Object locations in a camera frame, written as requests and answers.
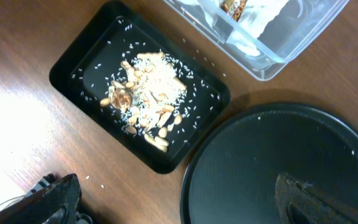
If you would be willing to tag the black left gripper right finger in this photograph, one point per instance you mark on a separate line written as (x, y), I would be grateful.
(301, 202)

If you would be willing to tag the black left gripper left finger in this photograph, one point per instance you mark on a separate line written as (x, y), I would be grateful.
(57, 201)

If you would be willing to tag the food scraps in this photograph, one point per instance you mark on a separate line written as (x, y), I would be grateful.
(149, 97)

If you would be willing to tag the white paper napkin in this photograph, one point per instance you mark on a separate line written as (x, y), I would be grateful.
(254, 19)

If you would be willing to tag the gold snack wrapper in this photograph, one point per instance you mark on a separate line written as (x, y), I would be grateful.
(233, 8)

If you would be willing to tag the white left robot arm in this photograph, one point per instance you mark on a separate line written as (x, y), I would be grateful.
(10, 194)

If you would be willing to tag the black rectangular waste bin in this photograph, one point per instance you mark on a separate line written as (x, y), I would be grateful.
(87, 68)

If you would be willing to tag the clear plastic waste bin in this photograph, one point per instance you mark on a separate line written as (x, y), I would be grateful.
(284, 38)

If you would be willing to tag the round black tray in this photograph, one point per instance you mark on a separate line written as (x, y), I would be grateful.
(232, 176)

